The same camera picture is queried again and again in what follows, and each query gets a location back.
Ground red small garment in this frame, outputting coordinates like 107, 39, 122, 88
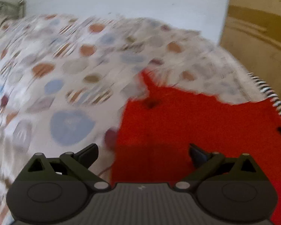
111, 70, 281, 224

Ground patterned circle print duvet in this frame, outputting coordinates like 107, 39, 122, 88
0, 14, 264, 224

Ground black white striped cloth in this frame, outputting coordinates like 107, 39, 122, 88
247, 72, 281, 117

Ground metal bed headboard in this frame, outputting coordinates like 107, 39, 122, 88
0, 0, 26, 19

